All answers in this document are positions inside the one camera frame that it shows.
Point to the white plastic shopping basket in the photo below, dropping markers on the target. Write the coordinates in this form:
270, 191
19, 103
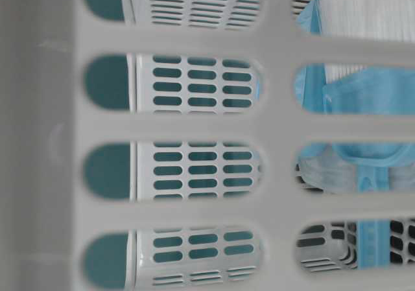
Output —
49, 125

